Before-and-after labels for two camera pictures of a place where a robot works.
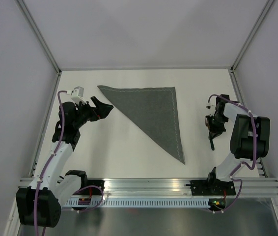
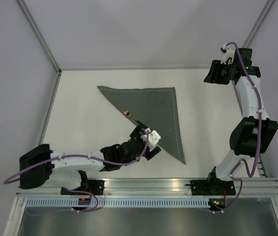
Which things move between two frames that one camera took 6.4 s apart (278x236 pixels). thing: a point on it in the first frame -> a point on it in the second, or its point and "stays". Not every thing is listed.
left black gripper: [100, 112] -> [148, 154]
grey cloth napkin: [153, 108] stays
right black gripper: [213, 132] -> [215, 67]
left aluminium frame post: [39, 35] stays
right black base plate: [214, 187] stays
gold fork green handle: [212, 144] -> [125, 112]
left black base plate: [95, 191] stays
